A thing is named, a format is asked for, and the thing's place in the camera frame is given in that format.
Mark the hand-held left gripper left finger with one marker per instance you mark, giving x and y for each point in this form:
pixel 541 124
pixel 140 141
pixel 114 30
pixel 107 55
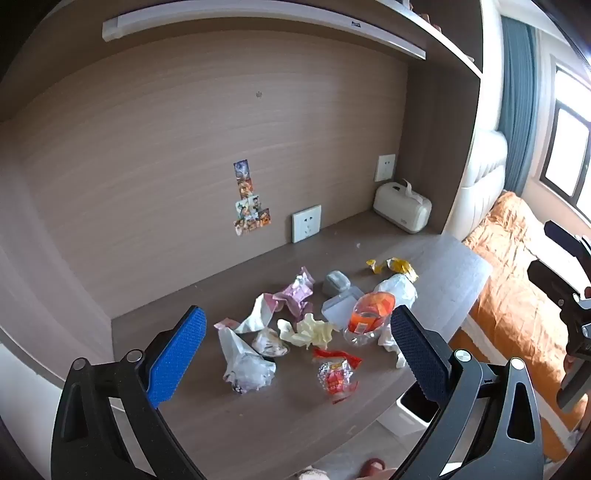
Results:
pixel 178 355

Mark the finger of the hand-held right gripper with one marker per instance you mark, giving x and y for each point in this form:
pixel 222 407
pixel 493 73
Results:
pixel 551 279
pixel 565 237

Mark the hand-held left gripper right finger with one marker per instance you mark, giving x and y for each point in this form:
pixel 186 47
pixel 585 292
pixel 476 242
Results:
pixel 415 350

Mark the white trash bin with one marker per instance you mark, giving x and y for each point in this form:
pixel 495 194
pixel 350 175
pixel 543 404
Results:
pixel 415 408

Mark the clear wrapper with red edge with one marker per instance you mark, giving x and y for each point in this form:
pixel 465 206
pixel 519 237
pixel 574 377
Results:
pixel 334 354

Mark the red snack bag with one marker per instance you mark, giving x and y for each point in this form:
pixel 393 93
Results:
pixel 337 381

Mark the small white crumpled tissue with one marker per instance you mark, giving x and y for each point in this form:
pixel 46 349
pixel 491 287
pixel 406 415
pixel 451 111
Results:
pixel 391 344

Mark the orange blanket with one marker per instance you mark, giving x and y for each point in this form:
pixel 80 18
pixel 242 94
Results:
pixel 508 295

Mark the orange clear plastic cup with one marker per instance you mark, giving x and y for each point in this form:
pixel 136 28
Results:
pixel 369 314

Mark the large white crumpled tissue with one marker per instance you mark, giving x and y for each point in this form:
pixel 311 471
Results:
pixel 399 288

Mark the clear plastic bag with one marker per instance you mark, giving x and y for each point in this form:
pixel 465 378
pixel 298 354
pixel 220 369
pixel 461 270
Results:
pixel 244 364

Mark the large yellow wrapper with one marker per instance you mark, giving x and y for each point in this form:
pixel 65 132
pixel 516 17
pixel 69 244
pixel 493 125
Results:
pixel 401 267

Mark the clear plastic container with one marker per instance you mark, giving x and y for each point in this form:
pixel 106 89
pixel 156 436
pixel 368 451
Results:
pixel 337 311

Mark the white and pink packet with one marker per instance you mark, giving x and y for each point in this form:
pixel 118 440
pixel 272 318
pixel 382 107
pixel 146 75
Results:
pixel 256 316

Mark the dark-framed window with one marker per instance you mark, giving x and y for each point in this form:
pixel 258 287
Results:
pixel 570 147

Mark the small printed plastic bag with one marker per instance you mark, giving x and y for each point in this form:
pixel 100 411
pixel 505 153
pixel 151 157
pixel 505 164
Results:
pixel 270 344

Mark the small yellow wrapper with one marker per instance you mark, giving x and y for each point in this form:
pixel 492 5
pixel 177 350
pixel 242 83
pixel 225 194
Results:
pixel 375 265

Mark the white padded headboard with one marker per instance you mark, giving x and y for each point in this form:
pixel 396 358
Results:
pixel 482 184

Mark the cream crumpled paper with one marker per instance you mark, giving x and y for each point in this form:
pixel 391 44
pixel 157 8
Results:
pixel 311 333

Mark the grey crumpled foil ball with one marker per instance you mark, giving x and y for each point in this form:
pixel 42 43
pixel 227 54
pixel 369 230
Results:
pixel 336 281

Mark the red slipper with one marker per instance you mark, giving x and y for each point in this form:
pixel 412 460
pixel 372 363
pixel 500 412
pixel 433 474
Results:
pixel 373 466

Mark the pink crumpled wrapper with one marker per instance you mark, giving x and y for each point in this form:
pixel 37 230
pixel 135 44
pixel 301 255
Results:
pixel 295 290

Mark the blue-grey curtain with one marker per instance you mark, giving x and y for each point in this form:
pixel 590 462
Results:
pixel 517 106

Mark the white tissue box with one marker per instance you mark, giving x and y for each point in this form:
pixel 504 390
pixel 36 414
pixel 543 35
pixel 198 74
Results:
pixel 401 207

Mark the cluster of picture stickers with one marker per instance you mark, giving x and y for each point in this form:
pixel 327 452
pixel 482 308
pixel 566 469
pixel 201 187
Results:
pixel 249 207

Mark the wooden overhead shelf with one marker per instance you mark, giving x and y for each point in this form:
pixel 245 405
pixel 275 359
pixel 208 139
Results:
pixel 455 50

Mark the white light bar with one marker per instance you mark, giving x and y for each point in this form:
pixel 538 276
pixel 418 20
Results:
pixel 240 14

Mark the white wall socket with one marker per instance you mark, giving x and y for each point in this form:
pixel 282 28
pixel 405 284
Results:
pixel 385 168
pixel 306 224

